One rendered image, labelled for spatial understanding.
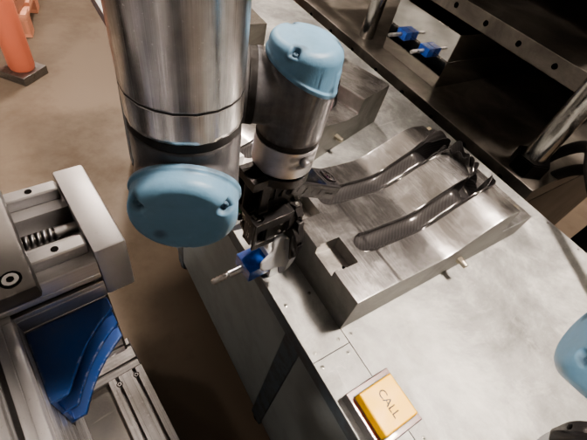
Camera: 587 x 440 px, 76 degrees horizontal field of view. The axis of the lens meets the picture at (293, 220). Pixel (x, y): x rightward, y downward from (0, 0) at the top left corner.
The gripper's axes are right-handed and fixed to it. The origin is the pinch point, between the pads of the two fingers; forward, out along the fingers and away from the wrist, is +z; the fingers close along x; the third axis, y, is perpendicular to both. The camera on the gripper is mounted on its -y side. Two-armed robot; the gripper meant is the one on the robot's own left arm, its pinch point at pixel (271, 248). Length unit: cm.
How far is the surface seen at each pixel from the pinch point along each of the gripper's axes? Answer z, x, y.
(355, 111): -2.6, -22.3, -38.6
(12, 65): 76, -203, 17
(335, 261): -1.5, 7.9, -7.2
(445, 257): -3.6, 17.4, -23.7
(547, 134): -6, 7, -79
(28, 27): 78, -247, 0
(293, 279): 4.8, 4.8, -2.2
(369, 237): -3.5, 7.8, -14.2
